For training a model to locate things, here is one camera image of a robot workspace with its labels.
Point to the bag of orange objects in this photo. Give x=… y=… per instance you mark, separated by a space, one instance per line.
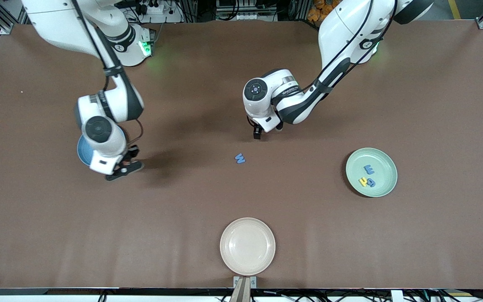
x=319 y=10

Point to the blue plate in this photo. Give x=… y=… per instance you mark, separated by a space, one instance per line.
x=83 y=153

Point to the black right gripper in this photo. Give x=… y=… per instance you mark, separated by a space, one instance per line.
x=132 y=152

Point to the brown table cover sheet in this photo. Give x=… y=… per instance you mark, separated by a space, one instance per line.
x=141 y=209

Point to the blue foam letter E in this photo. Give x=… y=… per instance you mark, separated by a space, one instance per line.
x=369 y=169

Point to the small yellow letter h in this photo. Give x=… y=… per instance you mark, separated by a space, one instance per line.
x=363 y=181

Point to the blue foam letter W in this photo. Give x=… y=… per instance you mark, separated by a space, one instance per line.
x=240 y=158

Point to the white power strip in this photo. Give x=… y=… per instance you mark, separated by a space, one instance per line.
x=162 y=17

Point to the beige plate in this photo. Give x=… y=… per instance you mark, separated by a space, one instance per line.
x=247 y=246

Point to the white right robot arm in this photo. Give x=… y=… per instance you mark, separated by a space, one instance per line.
x=65 y=21

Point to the grey metal equipment rack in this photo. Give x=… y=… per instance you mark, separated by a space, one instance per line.
x=245 y=8

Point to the silver table edge rail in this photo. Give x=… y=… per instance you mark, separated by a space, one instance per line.
x=11 y=291

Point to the green plate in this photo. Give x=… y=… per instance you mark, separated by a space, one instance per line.
x=386 y=167

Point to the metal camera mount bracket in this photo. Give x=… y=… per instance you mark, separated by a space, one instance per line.
x=245 y=289

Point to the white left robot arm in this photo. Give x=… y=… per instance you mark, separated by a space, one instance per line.
x=342 y=29

